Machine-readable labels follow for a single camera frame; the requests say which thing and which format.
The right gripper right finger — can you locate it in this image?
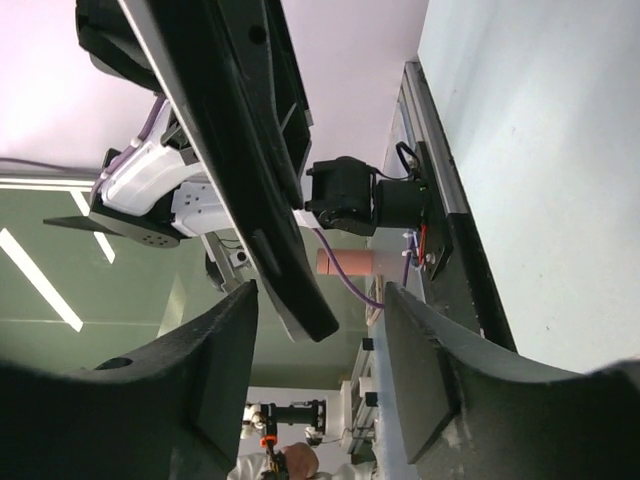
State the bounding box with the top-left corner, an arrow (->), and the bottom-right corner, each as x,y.
385,283 -> 639,479

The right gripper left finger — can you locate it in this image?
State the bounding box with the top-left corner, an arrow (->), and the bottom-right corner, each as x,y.
1,281 -> 258,479

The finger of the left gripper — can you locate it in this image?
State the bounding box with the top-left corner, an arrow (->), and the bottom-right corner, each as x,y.
75,0 -> 162,93
218,0 -> 311,205

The white-edged black phone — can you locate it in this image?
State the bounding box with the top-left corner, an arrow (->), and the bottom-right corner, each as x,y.
117,0 -> 311,343

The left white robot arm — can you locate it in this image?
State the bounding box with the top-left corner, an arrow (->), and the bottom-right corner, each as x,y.
55,1 -> 430,249

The person in white coat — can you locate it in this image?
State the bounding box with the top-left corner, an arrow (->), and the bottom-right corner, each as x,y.
227,442 -> 379,480

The pink cylindrical bottle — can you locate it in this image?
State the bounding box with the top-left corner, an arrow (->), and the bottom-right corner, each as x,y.
316,248 -> 374,276

